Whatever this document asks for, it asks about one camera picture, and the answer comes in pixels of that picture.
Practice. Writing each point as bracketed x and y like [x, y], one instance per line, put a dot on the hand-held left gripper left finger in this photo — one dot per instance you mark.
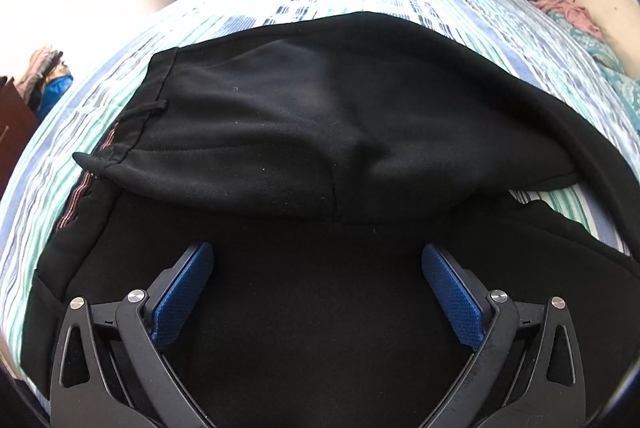
[181, 289]

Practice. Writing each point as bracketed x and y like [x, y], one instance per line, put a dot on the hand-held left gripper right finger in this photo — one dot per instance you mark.
[452, 292]

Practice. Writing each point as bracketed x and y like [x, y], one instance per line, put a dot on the black pants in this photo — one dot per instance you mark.
[320, 168]

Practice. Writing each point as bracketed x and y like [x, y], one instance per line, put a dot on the striped bed sheet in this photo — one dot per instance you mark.
[90, 108]

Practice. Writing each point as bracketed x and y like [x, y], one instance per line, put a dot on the brown wooden cabinet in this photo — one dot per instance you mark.
[12, 118]

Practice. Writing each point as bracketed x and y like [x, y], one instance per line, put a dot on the blue and tan clothes heap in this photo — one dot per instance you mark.
[47, 81]

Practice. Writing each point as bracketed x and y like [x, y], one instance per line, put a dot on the teal patterned pillow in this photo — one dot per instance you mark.
[612, 63]

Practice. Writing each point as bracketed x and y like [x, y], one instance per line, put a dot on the pink cloth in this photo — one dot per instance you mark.
[570, 16]

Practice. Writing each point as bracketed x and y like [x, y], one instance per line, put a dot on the cream padded headboard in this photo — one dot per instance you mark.
[607, 6]

